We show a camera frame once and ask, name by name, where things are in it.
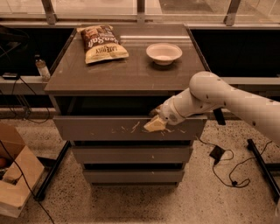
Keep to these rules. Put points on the black table leg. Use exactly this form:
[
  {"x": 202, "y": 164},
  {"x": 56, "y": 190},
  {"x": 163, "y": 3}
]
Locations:
[
  {"x": 267, "y": 169},
  {"x": 52, "y": 165}
]

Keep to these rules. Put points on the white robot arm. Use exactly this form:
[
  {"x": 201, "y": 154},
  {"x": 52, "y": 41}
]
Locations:
[{"x": 206, "y": 92}]

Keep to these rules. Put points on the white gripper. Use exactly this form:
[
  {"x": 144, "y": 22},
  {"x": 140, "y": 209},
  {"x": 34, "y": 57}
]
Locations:
[{"x": 169, "y": 114}]

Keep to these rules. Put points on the grey top drawer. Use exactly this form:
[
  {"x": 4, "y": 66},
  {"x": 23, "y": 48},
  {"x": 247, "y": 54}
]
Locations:
[{"x": 124, "y": 128}]

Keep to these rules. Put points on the white paper bowl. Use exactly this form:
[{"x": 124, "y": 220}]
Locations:
[{"x": 163, "y": 54}]

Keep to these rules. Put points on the cardboard box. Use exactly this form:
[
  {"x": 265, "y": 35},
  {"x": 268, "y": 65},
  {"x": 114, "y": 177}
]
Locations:
[{"x": 24, "y": 171}]

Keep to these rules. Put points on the black left table leg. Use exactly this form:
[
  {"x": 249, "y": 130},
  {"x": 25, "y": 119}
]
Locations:
[{"x": 52, "y": 165}]

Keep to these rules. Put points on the black right table leg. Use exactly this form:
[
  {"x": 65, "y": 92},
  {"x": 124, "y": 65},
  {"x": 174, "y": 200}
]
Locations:
[{"x": 267, "y": 169}]

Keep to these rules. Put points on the grey bottom drawer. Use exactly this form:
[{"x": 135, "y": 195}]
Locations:
[{"x": 122, "y": 177}]

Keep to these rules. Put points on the grey drawer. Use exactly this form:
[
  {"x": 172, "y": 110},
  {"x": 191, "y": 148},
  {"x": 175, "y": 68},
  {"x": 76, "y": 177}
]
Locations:
[
  {"x": 131, "y": 155},
  {"x": 124, "y": 128},
  {"x": 122, "y": 177}
]

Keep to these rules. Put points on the black power adapter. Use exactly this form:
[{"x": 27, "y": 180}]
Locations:
[{"x": 217, "y": 153}]

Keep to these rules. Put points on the small clear bottle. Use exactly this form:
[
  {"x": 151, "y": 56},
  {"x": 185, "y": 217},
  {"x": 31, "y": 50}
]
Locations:
[{"x": 42, "y": 68}]

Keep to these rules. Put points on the black device on shelf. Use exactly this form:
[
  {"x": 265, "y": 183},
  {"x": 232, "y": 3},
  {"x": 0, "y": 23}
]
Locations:
[{"x": 11, "y": 76}]

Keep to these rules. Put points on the grey drawer cabinet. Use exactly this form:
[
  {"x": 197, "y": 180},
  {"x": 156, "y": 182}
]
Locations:
[{"x": 125, "y": 87}]

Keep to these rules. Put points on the sea salt chips bag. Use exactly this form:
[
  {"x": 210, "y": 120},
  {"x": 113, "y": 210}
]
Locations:
[{"x": 100, "y": 43}]

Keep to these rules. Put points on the grey middle drawer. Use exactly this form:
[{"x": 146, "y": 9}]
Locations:
[{"x": 131, "y": 155}]

